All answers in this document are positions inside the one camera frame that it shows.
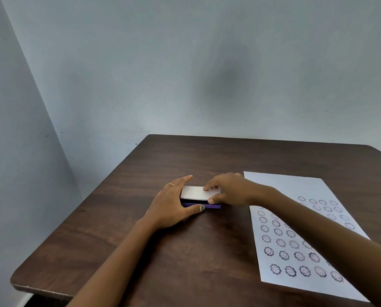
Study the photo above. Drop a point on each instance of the person's left hand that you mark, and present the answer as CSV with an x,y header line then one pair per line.
x,y
166,206

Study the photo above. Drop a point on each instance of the person's left forearm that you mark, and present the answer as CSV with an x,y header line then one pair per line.
x,y
113,268

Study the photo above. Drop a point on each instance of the white paper with stamped faces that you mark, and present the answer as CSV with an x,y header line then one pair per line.
x,y
302,233

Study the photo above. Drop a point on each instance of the purple ink pad box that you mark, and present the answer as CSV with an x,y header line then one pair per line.
x,y
199,196

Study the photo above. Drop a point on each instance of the person's left thumb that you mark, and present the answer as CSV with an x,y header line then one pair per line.
x,y
193,209

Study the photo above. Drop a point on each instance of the person's right forearm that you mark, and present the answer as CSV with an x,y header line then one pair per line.
x,y
328,242

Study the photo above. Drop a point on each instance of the person's right thumb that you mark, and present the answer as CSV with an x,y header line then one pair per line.
x,y
216,199

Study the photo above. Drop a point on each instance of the person's right hand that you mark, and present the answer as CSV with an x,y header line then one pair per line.
x,y
233,190

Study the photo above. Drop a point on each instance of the brown wooden table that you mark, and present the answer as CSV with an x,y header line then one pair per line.
x,y
190,220

